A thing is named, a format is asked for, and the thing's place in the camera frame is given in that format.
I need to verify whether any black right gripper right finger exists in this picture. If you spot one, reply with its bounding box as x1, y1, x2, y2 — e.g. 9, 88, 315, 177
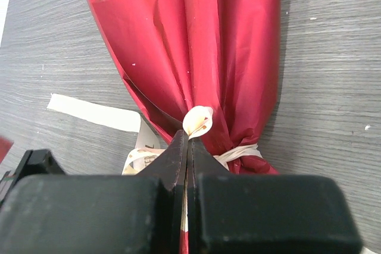
188, 139, 363, 253

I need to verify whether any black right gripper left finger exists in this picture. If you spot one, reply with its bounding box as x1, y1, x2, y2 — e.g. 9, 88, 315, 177
1, 130, 188, 253

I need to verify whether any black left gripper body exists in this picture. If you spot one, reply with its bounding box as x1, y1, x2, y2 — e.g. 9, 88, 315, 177
1, 149, 65, 203

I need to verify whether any cream ribbon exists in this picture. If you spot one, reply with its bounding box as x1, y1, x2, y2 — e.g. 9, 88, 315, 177
46, 93, 264, 254

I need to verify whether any dark red wrapping paper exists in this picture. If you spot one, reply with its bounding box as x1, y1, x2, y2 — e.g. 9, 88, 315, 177
87, 0, 280, 156

